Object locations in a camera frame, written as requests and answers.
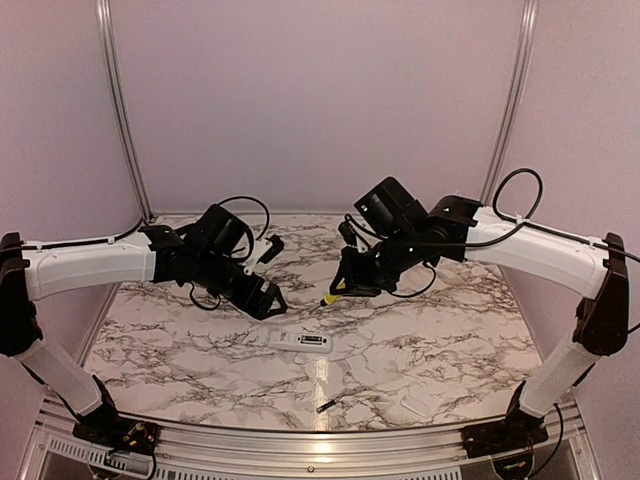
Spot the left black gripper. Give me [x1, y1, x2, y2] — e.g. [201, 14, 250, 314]
[194, 249, 289, 320]

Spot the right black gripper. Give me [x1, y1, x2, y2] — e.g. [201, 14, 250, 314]
[329, 227, 422, 297]

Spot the yellow handled screwdriver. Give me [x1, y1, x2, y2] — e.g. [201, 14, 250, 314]
[320, 293, 342, 307]

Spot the white remote control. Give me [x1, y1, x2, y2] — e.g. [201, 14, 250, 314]
[267, 331, 333, 354]

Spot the white battery compartment cover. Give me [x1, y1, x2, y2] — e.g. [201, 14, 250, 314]
[400, 395, 430, 418]

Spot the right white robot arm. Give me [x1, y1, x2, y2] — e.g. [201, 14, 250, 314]
[329, 177, 632, 448]

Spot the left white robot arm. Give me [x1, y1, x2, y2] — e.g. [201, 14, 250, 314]
[1, 204, 287, 445]

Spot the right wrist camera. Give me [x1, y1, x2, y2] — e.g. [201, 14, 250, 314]
[338, 220, 358, 248]

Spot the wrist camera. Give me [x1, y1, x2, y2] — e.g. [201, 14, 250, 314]
[338, 220, 358, 248]
[250, 234, 284, 264]

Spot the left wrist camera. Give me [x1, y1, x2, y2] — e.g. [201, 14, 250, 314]
[250, 234, 284, 264]

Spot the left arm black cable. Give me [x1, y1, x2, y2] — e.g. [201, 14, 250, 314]
[19, 194, 271, 311]

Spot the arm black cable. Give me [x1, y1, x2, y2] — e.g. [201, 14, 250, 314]
[19, 194, 271, 311]
[344, 168, 640, 301]

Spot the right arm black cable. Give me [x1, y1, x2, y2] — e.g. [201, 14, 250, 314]
[344, 168, 640, 301]

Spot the front aluminium rail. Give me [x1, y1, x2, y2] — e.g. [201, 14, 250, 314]
[34, 409, 591, 480]

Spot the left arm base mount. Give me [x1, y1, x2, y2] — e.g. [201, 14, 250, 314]
[73, 376, 160, 456]

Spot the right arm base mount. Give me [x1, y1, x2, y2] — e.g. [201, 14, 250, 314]
[462, 388, 549, 458]

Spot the right aluminium corner post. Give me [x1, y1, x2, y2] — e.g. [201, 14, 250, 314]
[480, 0, 540, 203]

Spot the aluminium corner post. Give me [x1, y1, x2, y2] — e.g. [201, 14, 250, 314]
[95, 0, 153, 221]
[480, 0, 540, 203]

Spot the left aluminium corner post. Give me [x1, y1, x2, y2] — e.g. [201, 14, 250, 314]
[95, 0, 153, 221]

